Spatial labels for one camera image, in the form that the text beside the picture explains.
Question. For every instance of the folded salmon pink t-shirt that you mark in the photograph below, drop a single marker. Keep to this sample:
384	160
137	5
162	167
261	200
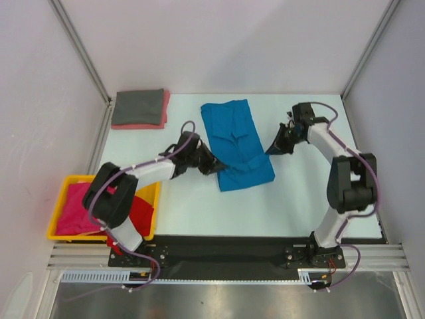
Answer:
148	126

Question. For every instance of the aluminium front rail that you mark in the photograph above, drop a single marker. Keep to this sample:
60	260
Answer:
96	257

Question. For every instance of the red t-shirt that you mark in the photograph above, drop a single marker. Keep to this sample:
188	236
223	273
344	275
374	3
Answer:
142	212

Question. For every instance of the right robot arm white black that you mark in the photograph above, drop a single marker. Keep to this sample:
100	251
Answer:
352	187

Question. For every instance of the folded grey t-shirt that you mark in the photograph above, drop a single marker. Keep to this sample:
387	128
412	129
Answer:
138	107

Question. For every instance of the grey slotted cable duct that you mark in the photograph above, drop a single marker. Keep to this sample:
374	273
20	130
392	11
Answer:
214	275

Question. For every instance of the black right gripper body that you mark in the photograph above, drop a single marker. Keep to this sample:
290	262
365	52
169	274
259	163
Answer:
286	139

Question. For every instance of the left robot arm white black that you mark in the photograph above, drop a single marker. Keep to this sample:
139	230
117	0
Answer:
109	198

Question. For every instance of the yellow plastic bin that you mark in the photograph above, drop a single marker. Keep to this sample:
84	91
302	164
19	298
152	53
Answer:
149	193

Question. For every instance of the magenta t-shirt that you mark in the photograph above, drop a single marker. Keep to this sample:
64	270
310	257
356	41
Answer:
74	219

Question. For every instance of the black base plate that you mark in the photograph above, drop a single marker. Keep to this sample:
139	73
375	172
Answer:
178	253

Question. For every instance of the right aluminium frame post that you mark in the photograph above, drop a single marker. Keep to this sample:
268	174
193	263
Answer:
371	46

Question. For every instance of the blue t-shirt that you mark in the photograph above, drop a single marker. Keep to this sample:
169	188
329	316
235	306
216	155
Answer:
234	140

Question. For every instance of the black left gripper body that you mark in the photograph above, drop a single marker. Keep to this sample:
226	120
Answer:
202	159

